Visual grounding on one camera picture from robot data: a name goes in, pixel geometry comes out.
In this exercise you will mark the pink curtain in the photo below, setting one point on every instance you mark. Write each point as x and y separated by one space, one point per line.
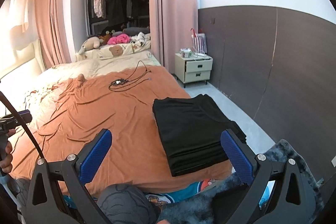
171 22

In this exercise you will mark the black white patterned cloth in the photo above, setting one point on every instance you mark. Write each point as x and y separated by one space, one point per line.
140 39

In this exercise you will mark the cream bed sheet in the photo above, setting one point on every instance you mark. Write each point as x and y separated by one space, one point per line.
27 92

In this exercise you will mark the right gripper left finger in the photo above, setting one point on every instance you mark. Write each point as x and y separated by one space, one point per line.
57 192

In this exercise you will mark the dark fluffy rug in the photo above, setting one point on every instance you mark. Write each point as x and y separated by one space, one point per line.
221 200

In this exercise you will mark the cartoon print bed sheet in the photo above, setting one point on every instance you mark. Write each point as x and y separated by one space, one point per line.
193 189

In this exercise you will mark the white bedside nightstand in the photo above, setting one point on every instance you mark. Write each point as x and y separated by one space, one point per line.
193 69

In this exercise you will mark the person's left hand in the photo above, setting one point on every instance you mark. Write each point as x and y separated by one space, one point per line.
6 149

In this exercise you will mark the small black white device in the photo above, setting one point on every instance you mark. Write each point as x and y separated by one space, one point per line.
118 82

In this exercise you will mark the beige plush toy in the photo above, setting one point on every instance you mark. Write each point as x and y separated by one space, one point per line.
91 43

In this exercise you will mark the brown bed blanket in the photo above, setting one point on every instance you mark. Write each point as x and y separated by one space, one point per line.
74 111

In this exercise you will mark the black knit garment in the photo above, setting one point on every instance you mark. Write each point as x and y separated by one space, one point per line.
190 130

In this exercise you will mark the pink fluffy garment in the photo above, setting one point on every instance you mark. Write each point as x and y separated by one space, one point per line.
121 39

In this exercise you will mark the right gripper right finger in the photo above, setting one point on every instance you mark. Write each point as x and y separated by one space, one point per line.
288 203

